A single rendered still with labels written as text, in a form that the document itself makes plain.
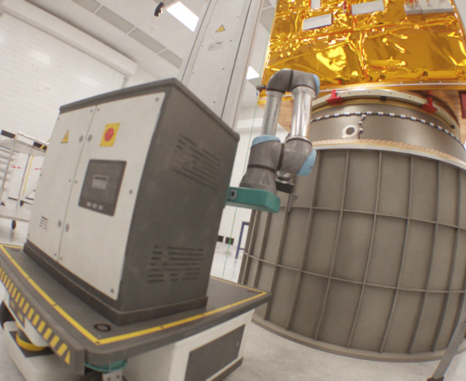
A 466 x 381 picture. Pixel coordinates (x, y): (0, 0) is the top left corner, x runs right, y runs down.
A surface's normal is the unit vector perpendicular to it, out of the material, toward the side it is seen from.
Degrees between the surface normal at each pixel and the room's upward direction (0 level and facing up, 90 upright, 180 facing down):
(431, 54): 90
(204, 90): 90
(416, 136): 62
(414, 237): 90
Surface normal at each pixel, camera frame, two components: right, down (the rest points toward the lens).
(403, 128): -0.17, -0.63
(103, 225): -0.43, -0.22
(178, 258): 0.88, 0.11
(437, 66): -0.62, -0.22
